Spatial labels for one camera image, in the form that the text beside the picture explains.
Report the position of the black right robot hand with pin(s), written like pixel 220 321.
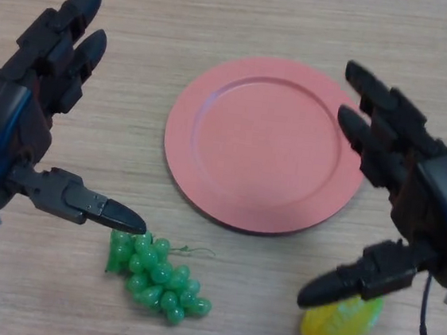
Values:
pixel 443 206

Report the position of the pink round plate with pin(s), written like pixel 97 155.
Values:
pixel 265 148

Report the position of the green grape bunch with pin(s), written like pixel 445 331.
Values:
pixel 156 278

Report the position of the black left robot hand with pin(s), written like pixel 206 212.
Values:
pixel 9 117

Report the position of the yellow starfruit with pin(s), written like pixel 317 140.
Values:
pixel 334 327

